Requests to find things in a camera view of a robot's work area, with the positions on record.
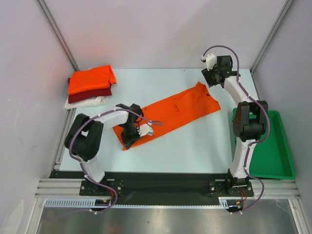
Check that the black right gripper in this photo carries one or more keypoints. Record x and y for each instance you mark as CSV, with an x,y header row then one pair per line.
x,y
209,76

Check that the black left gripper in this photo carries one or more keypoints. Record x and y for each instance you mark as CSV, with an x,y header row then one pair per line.
x,y
128,142

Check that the orange t-shirt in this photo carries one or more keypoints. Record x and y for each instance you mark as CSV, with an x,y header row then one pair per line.
x,y
174,112
96,78

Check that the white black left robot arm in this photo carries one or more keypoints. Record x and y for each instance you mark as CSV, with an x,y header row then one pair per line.
x,y
84,137

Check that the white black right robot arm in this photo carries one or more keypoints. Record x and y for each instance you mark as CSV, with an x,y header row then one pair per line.
x,y
251,119

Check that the folded white t-shirt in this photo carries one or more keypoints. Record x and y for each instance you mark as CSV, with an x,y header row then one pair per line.
x,y
90,102

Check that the folded dark red t-shirt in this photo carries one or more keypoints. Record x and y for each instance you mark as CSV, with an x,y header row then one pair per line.
x,y
90,94

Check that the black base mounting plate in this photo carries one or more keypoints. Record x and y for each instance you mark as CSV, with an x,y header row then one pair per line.
x,y
161,189

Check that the folded orange t-shirt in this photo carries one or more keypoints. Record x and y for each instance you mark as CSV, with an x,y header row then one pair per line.
x,y
96,78

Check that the green plastic tray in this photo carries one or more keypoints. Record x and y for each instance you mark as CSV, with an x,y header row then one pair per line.
x,y
272,159

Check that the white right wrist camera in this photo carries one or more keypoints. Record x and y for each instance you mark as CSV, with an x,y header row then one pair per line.
x,y
210,60

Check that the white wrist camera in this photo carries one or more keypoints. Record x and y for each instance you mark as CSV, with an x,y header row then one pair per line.
x,y
210,60
145,130

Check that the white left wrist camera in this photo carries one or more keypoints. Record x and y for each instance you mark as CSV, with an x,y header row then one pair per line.
x,y
145,130

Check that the white slotted cable duct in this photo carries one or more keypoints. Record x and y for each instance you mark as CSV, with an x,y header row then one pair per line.
x,y
94,203

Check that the right corner aluminium post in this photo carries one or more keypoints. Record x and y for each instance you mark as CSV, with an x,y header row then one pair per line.
x,y
272,33

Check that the corner aluminium post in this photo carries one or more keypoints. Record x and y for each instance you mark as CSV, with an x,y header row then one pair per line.
x,y
272,33
57,33

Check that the aluminium frame rail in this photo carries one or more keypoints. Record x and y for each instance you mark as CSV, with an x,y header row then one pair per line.
x,y
67,188

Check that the left corner aluminium post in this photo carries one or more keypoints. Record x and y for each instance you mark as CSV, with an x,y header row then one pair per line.
x,y
57,33

